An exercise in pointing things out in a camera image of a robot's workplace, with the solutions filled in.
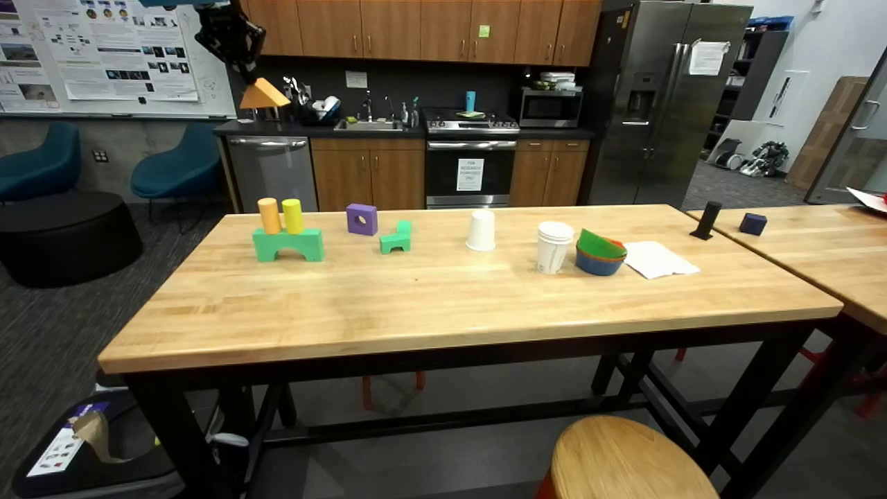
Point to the black round ottoman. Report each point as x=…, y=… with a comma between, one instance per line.
x=64, y=236

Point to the white wall plate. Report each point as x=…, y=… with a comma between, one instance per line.
x=355, y=82

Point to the white jug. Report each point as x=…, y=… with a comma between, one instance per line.
x=481, y=232

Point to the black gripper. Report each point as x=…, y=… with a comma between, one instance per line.
x=228, y=35

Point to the colourful bowl stack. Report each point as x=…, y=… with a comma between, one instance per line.
x=599, y=261

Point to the red metal stool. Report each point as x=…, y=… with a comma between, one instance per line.
x=368, y=393

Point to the long wooden table black legs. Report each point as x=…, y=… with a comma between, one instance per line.
x=417, y=305

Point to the dark storage cabinet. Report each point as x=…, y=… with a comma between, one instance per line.
x=765, y=74

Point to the clear soap bottle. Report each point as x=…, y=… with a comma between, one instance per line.
x=404, y=115

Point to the wide brown base cabinet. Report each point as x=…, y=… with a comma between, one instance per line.
x=370, y=175

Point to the large green arch block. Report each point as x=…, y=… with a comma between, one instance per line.
x=290, y=239

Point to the white paper on refrigerator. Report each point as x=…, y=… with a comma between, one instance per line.
x=709, y=58

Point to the blue lounge chair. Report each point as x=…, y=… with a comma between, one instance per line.
x=175, y=171
x=43, y=168

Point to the orange cylinder block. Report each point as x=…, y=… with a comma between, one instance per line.
x=271, y=216

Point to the long brown wall cabinet row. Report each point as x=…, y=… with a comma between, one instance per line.
x=417, y=28

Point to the wooden side table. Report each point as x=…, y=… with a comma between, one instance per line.
x=822, y=251

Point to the green sticky note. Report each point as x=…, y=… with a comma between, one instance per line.
x=483, y=31

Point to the steel kitchen sink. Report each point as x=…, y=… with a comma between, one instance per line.
x=370, y=126

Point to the small green arch block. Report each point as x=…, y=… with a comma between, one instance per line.
x=401, y=236

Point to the white paper sheet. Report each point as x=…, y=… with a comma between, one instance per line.
x=661, y=261

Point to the narrow brown base cabinet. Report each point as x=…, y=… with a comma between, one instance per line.
x=544, y=171

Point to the purple square block with hole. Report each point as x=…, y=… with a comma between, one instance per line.
x=352, y=228

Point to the black white equipment pile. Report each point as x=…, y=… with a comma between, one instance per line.
x=764, y=160

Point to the dish rack with dishes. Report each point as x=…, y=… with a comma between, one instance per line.
x=322, y=111

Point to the stainless steel refrigerator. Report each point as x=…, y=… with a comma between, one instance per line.
x=666, y=119

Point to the dark blue small box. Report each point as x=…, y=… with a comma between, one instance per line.
x=751, y=223

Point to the metal faucet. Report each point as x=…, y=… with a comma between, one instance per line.
x=368, y=108

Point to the black microwave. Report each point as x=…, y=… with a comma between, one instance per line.
x=551, y=108

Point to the green dish soap bottle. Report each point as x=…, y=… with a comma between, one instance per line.
x=413, y=111

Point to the white dish stack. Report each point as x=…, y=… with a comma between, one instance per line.
x=557, y=82

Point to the stainless steel stove oven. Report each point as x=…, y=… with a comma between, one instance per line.
x=495, y=171

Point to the yellow cylinder block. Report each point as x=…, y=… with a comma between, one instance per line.
x=291, y=216

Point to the teal cup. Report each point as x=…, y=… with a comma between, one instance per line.
x=469, y=101

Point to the black bin with label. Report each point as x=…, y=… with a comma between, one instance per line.
x=56, y=453

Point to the white paper on oven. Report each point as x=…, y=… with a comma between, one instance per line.
x=469, y=175

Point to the brown wooden board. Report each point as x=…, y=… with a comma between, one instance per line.
x=828, y=129

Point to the glass door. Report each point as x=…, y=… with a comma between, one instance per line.
x=869, y=140

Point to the white cup stack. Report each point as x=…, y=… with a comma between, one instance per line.
x=555, y=247

